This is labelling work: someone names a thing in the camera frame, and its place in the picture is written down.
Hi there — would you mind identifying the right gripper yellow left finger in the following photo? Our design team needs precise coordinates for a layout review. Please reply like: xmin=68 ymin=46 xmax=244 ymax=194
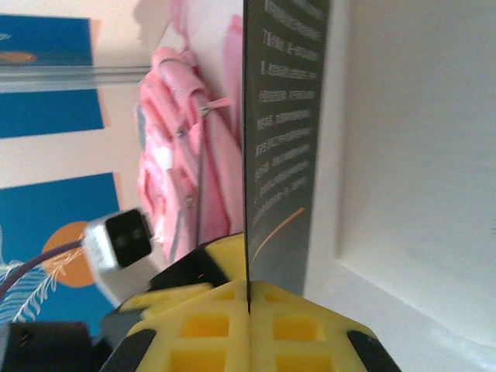
xmin=99 ymin=278 xmax=250 ymax=372

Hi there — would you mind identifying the blue floral wall panel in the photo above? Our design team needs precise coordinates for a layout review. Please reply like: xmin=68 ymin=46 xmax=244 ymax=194
xmin=0 ymin=13 xmax=94 ymax=67
xmin=0 ymin=88 xmax=106 ymax=140
xmin=0 ymin=172 xmax=122 ymax=326

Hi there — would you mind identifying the aluminium frame post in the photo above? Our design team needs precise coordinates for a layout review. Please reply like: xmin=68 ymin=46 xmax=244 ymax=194
xmin=0 ymin=64 xmax=153 ymax=94

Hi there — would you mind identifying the black Murphy's law book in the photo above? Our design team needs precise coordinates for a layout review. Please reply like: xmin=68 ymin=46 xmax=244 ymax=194
xmin=242 ymin=0 xmax=496 ymax=352

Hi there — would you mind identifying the pink student backpack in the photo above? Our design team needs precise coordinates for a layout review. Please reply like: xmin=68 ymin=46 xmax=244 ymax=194
xmin=131 ymin=0 xmax=246 ymax=267

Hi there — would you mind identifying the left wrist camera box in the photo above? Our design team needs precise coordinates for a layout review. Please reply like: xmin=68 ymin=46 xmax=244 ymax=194
xmin=84 ymin=208 xmax=157 ymax=307

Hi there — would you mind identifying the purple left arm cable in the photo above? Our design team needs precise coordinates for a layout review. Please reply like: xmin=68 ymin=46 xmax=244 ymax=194
xmin=0 ymin=239 xmax=86 ymax=301

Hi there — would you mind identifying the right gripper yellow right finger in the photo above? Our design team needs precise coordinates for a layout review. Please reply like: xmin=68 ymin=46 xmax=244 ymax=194
xmin=249 ymin=279 xmax=402 ymax=372

